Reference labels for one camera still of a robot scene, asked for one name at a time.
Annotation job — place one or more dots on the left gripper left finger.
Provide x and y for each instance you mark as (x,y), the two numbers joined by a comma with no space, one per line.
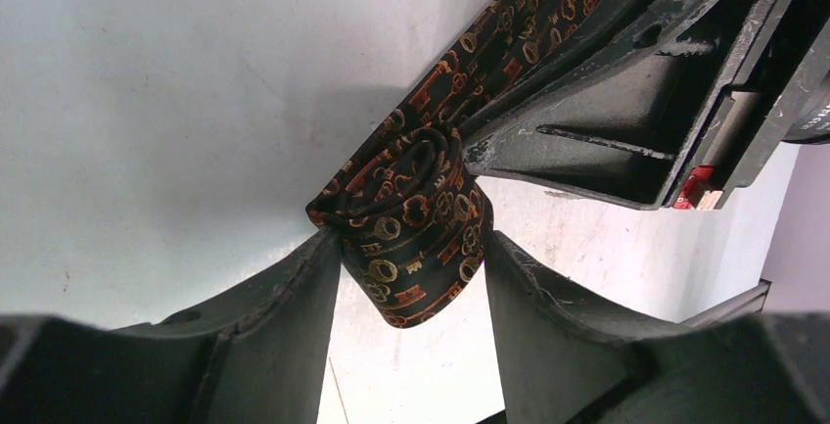
(255,353)

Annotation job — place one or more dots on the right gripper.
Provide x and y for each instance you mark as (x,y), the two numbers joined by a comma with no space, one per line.
(653,98)

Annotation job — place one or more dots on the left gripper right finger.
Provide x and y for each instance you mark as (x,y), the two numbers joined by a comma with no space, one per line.
(568,355)

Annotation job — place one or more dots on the dark key-patterned tie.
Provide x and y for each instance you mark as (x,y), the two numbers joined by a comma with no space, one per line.
(410,216)

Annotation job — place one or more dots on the aluminium frame rail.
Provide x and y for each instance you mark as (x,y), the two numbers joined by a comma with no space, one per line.
(748,302)

